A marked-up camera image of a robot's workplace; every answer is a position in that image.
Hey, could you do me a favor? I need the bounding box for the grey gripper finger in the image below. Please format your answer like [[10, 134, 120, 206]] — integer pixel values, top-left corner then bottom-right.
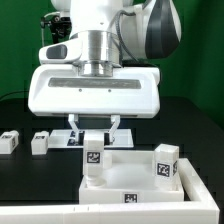
[[109, 115, 120, 142], [68, 114, 81, 144]]

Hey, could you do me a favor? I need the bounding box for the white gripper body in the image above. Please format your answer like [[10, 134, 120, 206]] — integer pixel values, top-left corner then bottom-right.
[[28, 42, 160, 118]]

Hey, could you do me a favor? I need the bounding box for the white square table top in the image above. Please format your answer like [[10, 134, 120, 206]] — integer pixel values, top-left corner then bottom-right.
[[79, 150, 184, 204]]

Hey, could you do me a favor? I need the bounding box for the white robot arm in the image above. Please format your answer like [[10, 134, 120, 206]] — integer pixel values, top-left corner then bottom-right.
[[28, 0, 181, 142]]

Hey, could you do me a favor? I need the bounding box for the white L-shaped obstacle fence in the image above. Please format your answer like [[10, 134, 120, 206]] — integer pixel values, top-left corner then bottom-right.
[[0, 159, 220, 224]]

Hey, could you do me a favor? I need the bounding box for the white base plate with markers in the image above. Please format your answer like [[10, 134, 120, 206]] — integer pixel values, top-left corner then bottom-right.
[[48, 129, 134, 149]]

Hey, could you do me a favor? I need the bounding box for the black cable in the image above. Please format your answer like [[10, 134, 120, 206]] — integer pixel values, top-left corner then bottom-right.
[[0, 89, 31, 102]]

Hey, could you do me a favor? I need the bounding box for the black camera stand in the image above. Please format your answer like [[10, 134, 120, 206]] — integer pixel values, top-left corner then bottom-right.
[[40, 15, 71, 44]]

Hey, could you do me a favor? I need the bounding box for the white cable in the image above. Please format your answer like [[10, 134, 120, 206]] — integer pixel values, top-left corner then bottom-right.
[[40, 11, 61, 48]]

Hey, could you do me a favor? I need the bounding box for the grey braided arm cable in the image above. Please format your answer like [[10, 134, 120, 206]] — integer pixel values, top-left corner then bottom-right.
[[113, 9, 138, 64]]

